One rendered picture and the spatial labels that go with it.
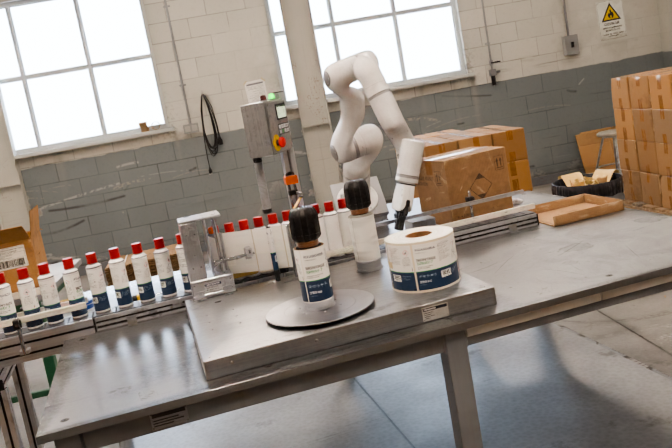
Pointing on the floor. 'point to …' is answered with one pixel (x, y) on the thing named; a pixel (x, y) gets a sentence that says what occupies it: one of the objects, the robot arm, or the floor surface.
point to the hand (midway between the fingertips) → (399, 224)
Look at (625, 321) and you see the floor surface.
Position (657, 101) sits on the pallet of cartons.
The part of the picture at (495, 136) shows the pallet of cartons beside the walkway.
